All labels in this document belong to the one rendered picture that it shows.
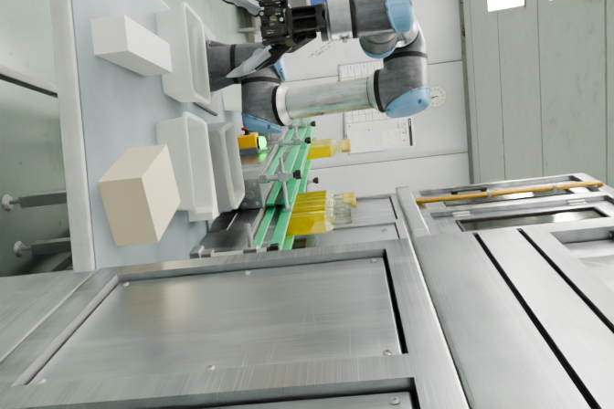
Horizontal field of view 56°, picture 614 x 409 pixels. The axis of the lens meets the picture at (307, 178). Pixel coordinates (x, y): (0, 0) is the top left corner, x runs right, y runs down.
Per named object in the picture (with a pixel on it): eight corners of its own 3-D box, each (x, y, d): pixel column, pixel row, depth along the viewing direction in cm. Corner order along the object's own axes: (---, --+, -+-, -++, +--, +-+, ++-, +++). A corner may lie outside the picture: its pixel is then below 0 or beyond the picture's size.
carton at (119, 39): (89, 18, 99) (123, 14, 98) (141, 47, 123) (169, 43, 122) (94, 55, 99) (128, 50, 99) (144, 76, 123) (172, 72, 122)
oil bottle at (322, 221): (265, 238, 175) (335, 231, 173) (262, 221, 174) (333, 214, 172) (267, 233, 180) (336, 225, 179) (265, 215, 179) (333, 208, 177)
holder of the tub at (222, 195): (206, 233, 158) (234, 230, 157) (188, 133, 152) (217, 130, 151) (218, 214, 174) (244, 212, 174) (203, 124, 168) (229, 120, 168)
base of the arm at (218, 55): (197, 33, 164) (232, 30, 163) (211, 48, 179) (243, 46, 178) (199, 85, 163) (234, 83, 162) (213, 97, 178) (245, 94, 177)
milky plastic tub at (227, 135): (204, 214, 156) (236, 211, 156) (189, 132, 151) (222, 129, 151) (217, 197, 173) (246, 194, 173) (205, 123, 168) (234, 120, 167)
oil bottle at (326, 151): (293, 161, 285) (351, 154, 282) (292, 150, 283) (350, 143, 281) (294, 159, 290) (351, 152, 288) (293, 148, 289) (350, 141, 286)
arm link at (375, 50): (395, 8, 121) (397, -16, 110) (398, 60, 119) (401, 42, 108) (356, 11, 121) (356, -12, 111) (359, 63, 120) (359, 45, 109)
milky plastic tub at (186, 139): (154, 218, 124) (195, 214, 123) (144, 114, 124) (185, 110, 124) (180, 215, 141) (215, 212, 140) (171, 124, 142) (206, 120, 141)
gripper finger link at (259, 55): (219, 71, 104) (258, 36, 103) (227, 77, 110) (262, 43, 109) (231, 84, 104) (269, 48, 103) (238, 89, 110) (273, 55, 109)
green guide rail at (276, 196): (265, 206, 179) (291, 204, 179) (265, 204, 179) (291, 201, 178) (301, 124, 349) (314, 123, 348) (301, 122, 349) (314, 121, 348)
